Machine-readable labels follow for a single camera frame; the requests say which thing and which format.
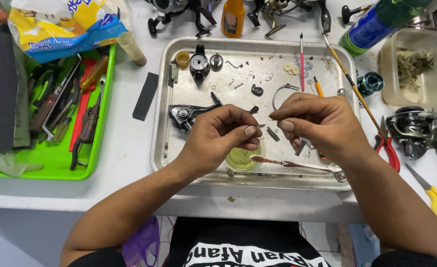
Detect person's left hand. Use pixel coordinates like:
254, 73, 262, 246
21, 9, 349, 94
173, 104, 263, 178

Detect person's right hand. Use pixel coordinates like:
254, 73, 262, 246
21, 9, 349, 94
268, 92, 372, 162

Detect dark flat strip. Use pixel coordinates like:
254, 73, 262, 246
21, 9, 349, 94
294, 139, 308, 157

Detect black fishing reel body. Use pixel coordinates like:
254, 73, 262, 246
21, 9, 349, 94
168, 91, 225, 133

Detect small cup of yellow liquid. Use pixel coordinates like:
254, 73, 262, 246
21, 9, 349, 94
225, 139, 267, 171

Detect white and red brush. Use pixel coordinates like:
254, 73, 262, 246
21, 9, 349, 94
250, 155, 343, 176

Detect metal tray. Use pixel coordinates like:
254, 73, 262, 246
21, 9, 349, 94
150, 36, 361, 193

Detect long wooden paint brush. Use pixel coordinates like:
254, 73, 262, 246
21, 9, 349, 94
322, 33, 388, 141

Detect teal reel spool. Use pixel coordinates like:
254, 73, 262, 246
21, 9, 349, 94
357, 71, 385, 98

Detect thin red brush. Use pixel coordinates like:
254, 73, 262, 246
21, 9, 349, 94
299, 32, 305, 92

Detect group of round washers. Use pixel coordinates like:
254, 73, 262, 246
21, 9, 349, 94
282, 60, 314, 79

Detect thin metal rod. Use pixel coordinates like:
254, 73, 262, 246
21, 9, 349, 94
213, 170, 347, 183

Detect grey metal block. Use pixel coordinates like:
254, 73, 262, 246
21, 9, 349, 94
168, 59, 180, 88

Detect black reel rotor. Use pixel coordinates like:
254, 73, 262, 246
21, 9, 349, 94
189, 44, 211, 82

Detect black sandpaper strip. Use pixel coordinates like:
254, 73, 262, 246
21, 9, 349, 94
132, 72, 160, 122

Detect round black metal knob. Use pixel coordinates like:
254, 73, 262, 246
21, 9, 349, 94
209, 53, 224, 70

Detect small yellow cap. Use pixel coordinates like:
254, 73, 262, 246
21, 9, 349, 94
176, 51, 191, 68

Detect silver and black fishing reel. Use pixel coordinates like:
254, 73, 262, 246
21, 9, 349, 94
385, 106, 437, 161

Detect black printed shirt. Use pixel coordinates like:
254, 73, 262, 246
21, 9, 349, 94
67, 217, 437, 267

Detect clear plastic container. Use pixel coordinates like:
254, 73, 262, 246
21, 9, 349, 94
379, 28, 437, 108

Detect green and blue spray can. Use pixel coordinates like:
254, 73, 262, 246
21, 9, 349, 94
338, 0, 435, 58

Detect purple plastic bag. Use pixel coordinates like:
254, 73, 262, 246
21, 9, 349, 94
122, 215, 161, 267

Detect small beige tube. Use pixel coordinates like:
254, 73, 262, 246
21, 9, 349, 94
117, 31, 148, 67

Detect dark rusty pliers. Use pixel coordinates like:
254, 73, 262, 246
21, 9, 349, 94
69, 79, 106, 171

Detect orange oil bottle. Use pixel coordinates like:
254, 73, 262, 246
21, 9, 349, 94
221, 0, 246, 39

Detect dismantled metal fishing reel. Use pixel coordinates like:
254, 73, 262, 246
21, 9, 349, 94
247, 0, 332, 38

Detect red plastic tool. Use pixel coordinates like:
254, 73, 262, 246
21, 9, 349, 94
68, 58, 97, 153

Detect metal hex key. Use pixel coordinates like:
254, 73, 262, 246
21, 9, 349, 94
41, 53, 83, 142

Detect green plastic tray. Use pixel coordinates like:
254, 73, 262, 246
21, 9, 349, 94
0, 44, 117, 181

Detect yellow and blue tissue packet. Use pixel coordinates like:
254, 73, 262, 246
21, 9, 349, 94
7, 0, 134, 64

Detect clear plastic bag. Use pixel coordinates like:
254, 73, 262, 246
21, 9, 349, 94
0, 149, 45, 178

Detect orange handled tool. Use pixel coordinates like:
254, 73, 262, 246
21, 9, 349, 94
313, 76, 326, 98

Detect curved metal bail wire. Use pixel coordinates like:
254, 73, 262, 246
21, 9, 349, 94
272, 83, 301, 111

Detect red handled pliers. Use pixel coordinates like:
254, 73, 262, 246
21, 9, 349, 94
374, 115, 401, 173

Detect black reel handle knob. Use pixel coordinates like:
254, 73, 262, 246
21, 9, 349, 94
341, 4, 373, 25

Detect yellow handled screwdriver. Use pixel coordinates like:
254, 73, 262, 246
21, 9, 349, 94
79, 55, 109, 91

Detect green handled screwdriver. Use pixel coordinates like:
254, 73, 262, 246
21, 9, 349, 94
51, 111, 73, 145

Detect brown handled screwdriver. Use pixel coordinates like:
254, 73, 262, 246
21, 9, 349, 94
29, 67, 80, 134

